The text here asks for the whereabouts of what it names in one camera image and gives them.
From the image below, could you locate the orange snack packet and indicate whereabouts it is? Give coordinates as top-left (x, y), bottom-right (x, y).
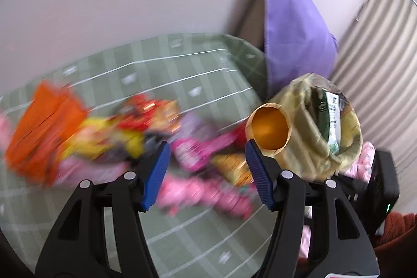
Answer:
top-left (5, 81), bottom-right (88, 187)

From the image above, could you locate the lavender packet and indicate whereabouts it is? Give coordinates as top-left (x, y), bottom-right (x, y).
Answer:
top-left (181, 112), bottom-right (211, 135)

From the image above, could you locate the olive green cloth bag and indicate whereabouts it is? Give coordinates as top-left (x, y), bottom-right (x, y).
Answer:
top-left (264, 73), bottom-right (364, 184)

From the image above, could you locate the bright pink packet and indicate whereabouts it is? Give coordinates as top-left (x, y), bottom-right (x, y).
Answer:
top-left (156, 175), bottom-right (258, 220)

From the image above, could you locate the purple cloth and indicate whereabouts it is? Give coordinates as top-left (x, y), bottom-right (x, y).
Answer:
top-left (256, 0), bottom-right (339, 103)

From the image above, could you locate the black snack packet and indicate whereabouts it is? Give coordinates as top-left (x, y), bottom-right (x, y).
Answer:
top-left (143, 131), bottom-right (167, 155)

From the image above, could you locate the magenta snack packet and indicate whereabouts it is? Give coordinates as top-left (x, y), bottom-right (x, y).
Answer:
top-left (171, 128), bottom-right (248, 172)

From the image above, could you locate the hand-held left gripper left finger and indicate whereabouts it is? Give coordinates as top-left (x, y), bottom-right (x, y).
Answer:
top-left (34, 140), bottom-right (171, 278)

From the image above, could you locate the green checked blanket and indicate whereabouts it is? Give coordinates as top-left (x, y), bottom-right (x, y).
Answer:
top-left (0, 33), bottom-right (281, 278)

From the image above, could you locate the person's rust red clothing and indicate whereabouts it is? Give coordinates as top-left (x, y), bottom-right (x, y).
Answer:
top-left (371, 213), bottom-right (417, 278)

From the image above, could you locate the pink printed cloth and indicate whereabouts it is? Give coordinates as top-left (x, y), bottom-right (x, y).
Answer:
top-left (342, 141), bottom-right (375, 181)

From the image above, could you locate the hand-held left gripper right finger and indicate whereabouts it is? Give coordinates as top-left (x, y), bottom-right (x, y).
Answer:
top-left (245, 139), bottom-right (381, 278)

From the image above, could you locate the pale pink packet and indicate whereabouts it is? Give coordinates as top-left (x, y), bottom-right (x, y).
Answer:
top-left (52, 156), bottom-right (131, 187)

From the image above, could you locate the green and white packet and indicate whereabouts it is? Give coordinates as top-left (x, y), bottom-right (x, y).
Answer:
top-left (313, 87), bottom-right (351, 155)

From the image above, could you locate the yellow snack packet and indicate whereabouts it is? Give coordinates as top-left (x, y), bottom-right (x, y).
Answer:
top-left (62, 117), bottom-right (147, 164)

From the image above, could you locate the red snack packet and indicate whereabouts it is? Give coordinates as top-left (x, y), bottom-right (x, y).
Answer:
top-left (114, 94), bottom-right (181, 135)

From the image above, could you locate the yellow orange patterned packet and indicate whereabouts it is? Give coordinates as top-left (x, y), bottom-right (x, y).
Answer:
top-left (210, 152), bottom-right (258, 187)

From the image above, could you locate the striped beige curtain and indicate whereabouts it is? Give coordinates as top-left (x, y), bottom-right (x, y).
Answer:
top-left (329, 0), bottom-right (417, 213)

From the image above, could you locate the brown headboard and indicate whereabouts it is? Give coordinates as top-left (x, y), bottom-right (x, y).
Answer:
top-left (225, 0), bottom-right (271, 52)

